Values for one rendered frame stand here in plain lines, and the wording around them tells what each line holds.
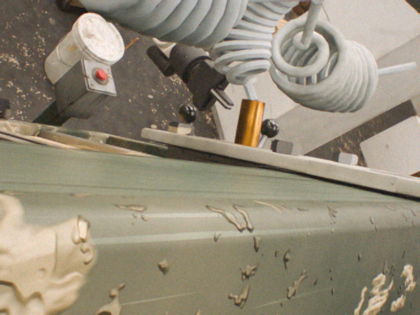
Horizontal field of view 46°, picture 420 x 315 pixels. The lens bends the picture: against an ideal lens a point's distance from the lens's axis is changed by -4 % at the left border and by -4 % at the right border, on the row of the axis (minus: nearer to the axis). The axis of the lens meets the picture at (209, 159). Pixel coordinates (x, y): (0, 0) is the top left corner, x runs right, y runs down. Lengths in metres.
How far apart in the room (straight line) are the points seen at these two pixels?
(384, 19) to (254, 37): 2.89
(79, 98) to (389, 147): 4.63
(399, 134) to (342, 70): 5.49
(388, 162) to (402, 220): 5.70
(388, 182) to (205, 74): 0.99
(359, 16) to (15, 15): 2.02
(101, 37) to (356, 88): 2.41
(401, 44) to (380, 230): 2.98
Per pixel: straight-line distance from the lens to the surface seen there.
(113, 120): 3.03
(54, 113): 1.80
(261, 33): 0.34
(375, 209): 0.16
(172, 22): 0.26
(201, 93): 1.20
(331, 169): 0.25
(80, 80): 1.65
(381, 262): 0.17
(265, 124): 0.98
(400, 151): 5.84
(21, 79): 2.80
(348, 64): 0.40
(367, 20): 3.26
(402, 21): 3.17
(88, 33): 2.68
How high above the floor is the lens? 1.98
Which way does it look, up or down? 34 degrees down
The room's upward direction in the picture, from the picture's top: 60 degrees clockwise
